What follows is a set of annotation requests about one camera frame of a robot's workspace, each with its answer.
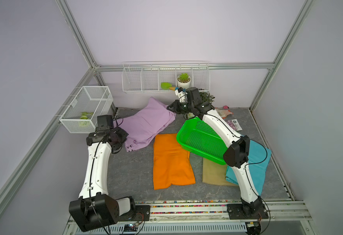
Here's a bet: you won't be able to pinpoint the green plastic basket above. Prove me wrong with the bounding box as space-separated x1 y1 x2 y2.
176 115 238 165

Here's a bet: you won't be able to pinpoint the purple pants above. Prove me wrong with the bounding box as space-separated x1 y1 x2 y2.
120 97 176 152

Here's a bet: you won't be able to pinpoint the orange pants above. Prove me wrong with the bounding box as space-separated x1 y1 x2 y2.
153 134 196 190

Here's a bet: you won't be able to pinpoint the tan pants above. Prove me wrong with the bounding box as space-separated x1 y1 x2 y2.
202 158 238 187

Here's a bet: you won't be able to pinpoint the teal pants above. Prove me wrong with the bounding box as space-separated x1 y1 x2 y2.
225 139 272 196

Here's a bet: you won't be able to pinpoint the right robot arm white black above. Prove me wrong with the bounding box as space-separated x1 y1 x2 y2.
167 87 263 217

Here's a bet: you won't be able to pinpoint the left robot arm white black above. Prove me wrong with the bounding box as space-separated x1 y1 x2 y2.
69 115 137 233

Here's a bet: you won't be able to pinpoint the green item in side basket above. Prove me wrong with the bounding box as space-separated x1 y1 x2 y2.
79 112 94 127

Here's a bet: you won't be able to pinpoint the large potted plant white pot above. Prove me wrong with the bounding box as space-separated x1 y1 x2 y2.
200 92 215 104

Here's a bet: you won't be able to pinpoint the small potted plant white pot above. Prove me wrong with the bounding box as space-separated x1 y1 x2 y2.
177 73 192 89

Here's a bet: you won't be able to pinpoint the orange white work gloves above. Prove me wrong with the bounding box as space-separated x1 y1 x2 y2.
216 108 233 119

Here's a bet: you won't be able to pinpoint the green toy shovel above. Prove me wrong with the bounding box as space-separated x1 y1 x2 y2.
161 82 178 91

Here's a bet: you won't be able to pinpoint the flower seed packet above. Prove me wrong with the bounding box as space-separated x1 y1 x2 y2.
226 119 243 131

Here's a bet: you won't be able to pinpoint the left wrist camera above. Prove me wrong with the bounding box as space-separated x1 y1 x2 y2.
175 87 187 103

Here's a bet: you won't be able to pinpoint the white wire side basket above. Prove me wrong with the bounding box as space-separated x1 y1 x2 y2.
59 86 113 134

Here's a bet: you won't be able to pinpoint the white wire wall shelf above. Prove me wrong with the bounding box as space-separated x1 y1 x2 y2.
122 63 211 93

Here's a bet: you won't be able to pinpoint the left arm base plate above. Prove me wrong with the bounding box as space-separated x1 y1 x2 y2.
116 205 151 222

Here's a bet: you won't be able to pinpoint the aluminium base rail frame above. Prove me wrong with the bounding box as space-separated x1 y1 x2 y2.
62 199 317 235

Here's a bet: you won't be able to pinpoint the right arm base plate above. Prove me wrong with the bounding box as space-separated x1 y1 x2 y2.
227 204 269 220

